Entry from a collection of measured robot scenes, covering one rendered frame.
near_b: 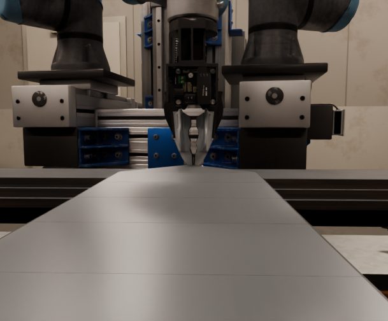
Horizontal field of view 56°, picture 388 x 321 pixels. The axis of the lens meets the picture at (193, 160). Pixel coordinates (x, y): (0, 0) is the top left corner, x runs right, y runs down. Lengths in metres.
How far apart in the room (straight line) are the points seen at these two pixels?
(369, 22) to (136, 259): 4.42
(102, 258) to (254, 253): 0.07
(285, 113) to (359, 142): 3.67
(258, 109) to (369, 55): 3.78
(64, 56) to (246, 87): 0.48
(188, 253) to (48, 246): 0.07
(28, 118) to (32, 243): 0.68
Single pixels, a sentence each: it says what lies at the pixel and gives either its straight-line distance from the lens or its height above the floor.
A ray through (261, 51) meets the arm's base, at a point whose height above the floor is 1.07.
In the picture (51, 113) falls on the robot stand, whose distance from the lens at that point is 0.85.
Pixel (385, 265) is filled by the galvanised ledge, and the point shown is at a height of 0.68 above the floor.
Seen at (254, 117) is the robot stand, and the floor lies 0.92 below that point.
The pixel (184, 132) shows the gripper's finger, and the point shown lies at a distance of 0.56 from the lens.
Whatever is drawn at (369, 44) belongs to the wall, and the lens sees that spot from 4.49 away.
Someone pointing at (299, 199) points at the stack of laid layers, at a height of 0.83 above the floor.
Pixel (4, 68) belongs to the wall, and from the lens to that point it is 5.36.
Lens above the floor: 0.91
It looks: 6 degrees down
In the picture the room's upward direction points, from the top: straight up
